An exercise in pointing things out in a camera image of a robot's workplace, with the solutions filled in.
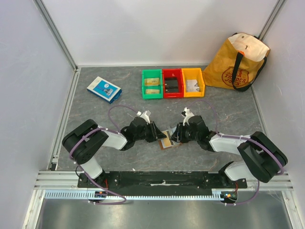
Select brown leather card holder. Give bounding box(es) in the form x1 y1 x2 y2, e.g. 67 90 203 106
159 127 181 150

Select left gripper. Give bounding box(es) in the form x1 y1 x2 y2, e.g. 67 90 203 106
134 120 167 143

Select slotted cable duct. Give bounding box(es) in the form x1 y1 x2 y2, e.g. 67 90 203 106
44 189 227 201

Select green plastic bin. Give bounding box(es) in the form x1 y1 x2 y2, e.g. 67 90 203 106
142 69 163 100

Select yellow plastic bin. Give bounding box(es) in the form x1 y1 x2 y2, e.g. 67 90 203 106
181 68 205 98

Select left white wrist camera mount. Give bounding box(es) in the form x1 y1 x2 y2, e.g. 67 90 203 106
137 110 151 124

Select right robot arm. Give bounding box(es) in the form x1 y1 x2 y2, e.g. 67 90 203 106
171 115 288 188

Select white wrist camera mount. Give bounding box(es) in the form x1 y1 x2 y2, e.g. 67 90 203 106
137 110 151 124
181 107 194 126

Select gold card lower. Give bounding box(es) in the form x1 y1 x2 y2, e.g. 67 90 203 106
145 89 160 94

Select gold card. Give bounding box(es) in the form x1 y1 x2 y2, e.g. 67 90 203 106
145 89 160 94
144 78 160 86

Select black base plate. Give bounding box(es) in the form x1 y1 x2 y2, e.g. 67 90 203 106
77 170 248 195

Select black cards in red bin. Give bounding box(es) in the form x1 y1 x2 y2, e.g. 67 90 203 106
164 77 179 93

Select blue and white box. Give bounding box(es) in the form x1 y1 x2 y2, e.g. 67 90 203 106
87 76 122 104

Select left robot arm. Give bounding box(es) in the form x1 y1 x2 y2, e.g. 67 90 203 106
62 117 166 187

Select aluminium frame rail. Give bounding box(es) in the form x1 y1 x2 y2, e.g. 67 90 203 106
34 171 294 191

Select red plastic bin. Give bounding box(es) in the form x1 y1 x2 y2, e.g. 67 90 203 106
162 68 184 98

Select silver card in yellow bin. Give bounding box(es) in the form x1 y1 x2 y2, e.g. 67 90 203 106
185 79 200 93

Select gold card upper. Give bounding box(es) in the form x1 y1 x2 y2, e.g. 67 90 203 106
144 78 160 86

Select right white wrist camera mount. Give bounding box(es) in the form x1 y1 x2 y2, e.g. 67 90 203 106
181 107 194 126

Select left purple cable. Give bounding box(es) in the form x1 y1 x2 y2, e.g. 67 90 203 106
68 104 141 206

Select yellow Trader Joe's tote bag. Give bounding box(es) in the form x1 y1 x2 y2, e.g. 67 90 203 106
203 33 270 92

